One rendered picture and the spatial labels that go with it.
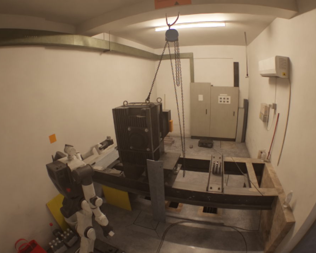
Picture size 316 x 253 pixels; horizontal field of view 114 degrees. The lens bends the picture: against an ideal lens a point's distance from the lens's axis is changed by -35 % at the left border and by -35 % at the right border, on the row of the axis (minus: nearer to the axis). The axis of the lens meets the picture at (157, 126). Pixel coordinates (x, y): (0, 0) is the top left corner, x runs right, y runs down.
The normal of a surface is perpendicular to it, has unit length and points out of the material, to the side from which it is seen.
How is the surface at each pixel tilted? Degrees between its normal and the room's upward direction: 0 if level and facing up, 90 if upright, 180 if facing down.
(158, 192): 90
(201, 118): 90
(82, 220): 66
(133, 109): 90
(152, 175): 90
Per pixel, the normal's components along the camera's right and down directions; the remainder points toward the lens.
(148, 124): -0.35, 0.30
